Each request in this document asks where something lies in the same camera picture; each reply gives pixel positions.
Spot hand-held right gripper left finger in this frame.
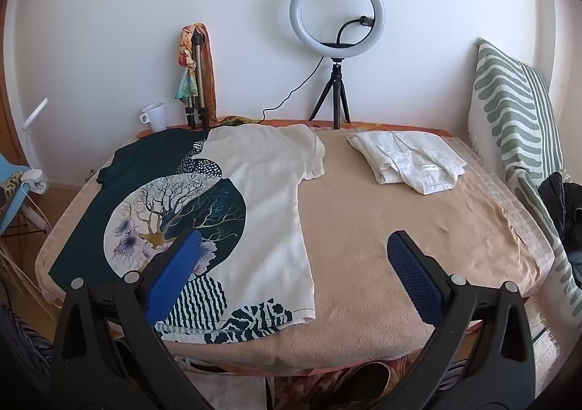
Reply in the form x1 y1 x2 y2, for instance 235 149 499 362
49 228 214 410

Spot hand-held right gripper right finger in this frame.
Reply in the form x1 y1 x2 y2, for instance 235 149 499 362
386 230 546 410

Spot green and white printed t-shirt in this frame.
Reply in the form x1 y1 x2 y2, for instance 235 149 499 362
49 124 326 345

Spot dark clothes pile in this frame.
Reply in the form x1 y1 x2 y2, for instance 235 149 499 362
538 171 582 252

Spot beige blanket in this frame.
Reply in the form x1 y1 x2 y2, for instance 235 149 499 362
155 130 555 370

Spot folded white shirt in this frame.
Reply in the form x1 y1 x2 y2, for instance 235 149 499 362
347 129 468 196

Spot white checked blanket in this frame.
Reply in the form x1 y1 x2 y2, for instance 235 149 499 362
35 130 574 374

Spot orange patterned tablecloth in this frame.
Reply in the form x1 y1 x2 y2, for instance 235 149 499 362
136 118 453 140

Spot white mug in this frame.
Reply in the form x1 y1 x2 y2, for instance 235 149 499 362
139 102 168 133

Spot blue chair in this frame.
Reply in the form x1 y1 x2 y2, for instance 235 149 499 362
0 153 32 238

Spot colourful scarf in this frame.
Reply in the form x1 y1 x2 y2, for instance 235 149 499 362
174 23 260 129

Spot green striped cushion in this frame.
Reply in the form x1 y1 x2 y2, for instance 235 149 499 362
468 38 582 302

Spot black mini tripod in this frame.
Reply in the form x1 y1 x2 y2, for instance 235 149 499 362
309 58 352 131

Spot black tripod legs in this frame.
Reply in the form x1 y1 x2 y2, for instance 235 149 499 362
184 31 211 131

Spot white clip lamp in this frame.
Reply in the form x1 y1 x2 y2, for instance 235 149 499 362
20 97 50 193

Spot black gooseneck phone holder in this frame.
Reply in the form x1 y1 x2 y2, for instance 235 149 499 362
335 16 375 48

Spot white ring light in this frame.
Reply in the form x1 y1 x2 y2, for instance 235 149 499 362
289 0 386 61

